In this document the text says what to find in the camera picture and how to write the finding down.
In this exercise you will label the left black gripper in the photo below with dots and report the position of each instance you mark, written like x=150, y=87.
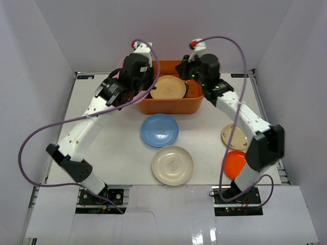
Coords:
x=149, y=83

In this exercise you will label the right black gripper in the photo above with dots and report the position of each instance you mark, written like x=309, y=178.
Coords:
x=183, y=67

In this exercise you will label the pink round plate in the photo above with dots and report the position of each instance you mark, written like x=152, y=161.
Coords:
x=115, y=74

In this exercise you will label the tan round plate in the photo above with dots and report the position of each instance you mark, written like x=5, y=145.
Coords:
x=168, y=87

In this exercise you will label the blue round plate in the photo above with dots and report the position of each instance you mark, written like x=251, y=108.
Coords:
x=159, y=130

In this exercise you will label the cream round plate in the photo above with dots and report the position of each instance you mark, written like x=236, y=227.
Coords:
x=172, y=165

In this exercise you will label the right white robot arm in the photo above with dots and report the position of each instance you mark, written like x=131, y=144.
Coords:
x=267, y=142

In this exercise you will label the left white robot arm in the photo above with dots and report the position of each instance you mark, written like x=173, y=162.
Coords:
x=119, y=88

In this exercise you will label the orange plastic bin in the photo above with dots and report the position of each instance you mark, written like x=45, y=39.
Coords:
x=188, y=105

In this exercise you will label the small cream patterned plate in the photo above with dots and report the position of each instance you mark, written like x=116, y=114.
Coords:
x=239, y=139

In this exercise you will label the orange round plate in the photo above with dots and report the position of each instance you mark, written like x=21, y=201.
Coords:
x=234, y=163

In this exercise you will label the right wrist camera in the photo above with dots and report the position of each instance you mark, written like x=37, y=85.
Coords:
x=198, y=48

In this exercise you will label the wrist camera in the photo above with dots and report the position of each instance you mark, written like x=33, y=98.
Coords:
x=198, y=48
x=141, y=48

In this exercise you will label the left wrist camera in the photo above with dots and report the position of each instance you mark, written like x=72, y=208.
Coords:
x=141, y=48

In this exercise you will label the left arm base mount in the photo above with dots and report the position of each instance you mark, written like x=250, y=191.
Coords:
x=89, y=204

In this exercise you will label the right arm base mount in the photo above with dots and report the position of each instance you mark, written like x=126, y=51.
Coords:
x=242, y=206

